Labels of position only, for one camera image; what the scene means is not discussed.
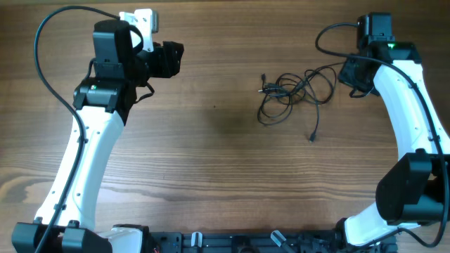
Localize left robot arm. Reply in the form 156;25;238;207
11;13;184;252

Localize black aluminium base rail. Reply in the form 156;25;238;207
143;230;398;253

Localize right camera cable black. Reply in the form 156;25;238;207
314;22;450;249

